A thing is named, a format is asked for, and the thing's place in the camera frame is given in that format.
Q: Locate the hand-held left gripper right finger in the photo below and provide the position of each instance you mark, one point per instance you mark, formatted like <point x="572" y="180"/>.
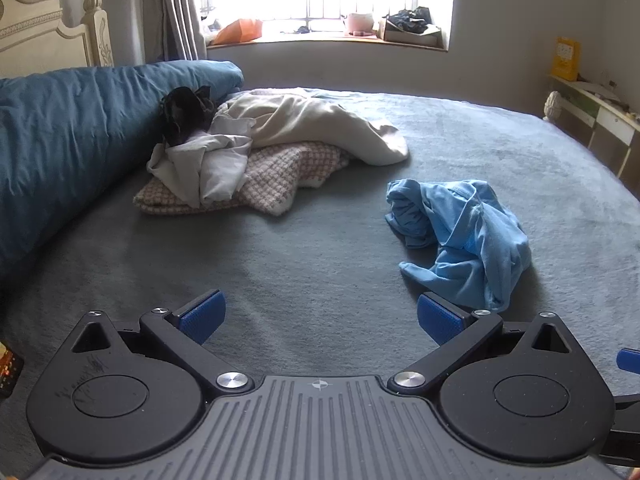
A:
<point x="440" y="320"/>

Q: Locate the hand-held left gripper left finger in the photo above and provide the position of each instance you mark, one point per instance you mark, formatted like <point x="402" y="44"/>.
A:
<point x="202" y="317"/>

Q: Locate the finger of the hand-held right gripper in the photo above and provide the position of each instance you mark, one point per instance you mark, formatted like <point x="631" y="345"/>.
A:
<point x="630" y="359"/>
<point x="629" y="422"/>

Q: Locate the light blue t-shirt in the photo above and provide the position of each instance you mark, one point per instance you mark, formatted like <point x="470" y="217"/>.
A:
<point x="465" y="240"/>

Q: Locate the grey bed blanket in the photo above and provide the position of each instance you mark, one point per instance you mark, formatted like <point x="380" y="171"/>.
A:
<point x="300" y="260"/>

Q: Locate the white garment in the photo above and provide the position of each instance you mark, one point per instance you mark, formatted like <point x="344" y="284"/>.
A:
<point x="210" y="165"/>

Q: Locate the pink checked garment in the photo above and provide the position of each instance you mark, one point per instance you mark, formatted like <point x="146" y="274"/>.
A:
<point x="280" y="175"/>

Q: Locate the dark object orange spots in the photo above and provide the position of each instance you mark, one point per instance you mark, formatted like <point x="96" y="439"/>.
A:
<point x="7" y="372"/>

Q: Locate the black garment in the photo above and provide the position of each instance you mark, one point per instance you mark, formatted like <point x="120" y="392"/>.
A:
<point x="182" y="112"/>

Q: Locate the blue duvet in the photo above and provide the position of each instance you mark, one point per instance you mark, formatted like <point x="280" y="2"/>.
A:
<point x="60" y="150"/>

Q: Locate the beige garment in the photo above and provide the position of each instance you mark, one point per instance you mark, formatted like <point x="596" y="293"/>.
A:
<point x="320" y="120"/>

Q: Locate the cream desk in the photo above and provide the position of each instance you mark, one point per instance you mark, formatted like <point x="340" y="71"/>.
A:
<point x="605" y="120"/>

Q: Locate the cream bedpost finial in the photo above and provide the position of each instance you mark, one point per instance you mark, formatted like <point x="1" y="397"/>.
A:
<point x="552" y="106"/>

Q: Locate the cardboard box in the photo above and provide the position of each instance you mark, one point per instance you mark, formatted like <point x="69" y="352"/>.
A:
<point x="415" y="37"/>

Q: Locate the orange bag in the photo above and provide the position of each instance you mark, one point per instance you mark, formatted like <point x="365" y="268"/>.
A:
<point x="237" y="31"/>

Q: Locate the yellow box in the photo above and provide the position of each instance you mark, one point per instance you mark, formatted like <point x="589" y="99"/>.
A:
<point x="565" y="57"/>

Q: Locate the black crumpled cloth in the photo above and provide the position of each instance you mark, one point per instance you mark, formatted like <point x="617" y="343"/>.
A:
<point x="410" y="20"/>

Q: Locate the pink pot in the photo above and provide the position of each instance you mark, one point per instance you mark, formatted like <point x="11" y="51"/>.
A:
<point x="360" y="24"/>

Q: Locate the grey curtain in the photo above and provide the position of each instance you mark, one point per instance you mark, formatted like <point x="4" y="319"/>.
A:
<point x="170" y="10"/>

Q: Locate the cream carved headboard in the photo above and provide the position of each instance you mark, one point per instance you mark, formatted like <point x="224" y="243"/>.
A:
<point x="30" y="20"/>

